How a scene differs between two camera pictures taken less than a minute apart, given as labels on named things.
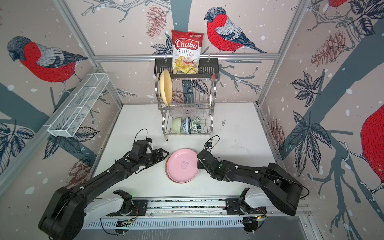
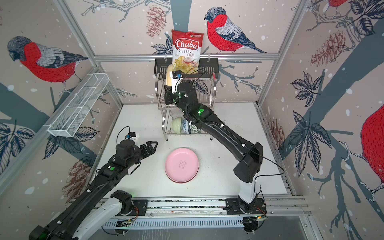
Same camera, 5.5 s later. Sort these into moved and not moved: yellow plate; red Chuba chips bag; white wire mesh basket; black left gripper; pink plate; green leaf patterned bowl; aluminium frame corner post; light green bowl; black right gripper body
Moved: black left gripper; black right gripper body; yellow plate
Not moved: green leaf patterned bowl; red Chuba chips bag; white wire mesh basket; pink plate; light green bowl; aluminium frame corner post
